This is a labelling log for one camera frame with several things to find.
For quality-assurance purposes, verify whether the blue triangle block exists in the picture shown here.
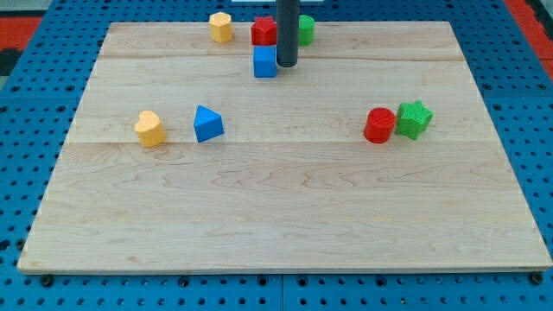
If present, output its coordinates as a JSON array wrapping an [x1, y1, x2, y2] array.
[[194, 105, 225, 143]]

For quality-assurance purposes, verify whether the blue cube block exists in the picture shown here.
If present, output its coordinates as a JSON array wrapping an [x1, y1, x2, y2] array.
[[253, 46, 277, 78]]

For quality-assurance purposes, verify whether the light wooden board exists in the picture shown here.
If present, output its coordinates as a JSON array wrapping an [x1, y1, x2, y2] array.
[[17, 22, 552, 275]]

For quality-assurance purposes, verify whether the red cylinder block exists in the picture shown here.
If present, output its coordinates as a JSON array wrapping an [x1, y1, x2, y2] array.
[[363, 107, 396, 143]]

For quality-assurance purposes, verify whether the red star block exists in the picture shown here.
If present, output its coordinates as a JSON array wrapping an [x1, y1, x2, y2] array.
[[251, 16, 277, 46]]

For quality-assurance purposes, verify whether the yellow heart block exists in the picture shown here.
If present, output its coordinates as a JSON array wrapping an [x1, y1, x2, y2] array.
[[134, 111, 167, 148]]

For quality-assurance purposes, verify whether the green cylinder block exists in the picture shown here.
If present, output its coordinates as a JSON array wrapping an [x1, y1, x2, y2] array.
[[298, 15, 315, 46]]

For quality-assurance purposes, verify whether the green star block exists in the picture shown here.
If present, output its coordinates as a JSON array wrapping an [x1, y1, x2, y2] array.
[[395, 100, 434, 140]]

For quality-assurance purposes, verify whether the yellow hexagon block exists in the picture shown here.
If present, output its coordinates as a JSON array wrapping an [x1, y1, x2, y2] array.
[[208, 12, 233, 43]]

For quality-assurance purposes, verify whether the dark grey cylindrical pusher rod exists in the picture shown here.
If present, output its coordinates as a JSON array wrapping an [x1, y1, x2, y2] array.
[[276, 0, 300, 68]]

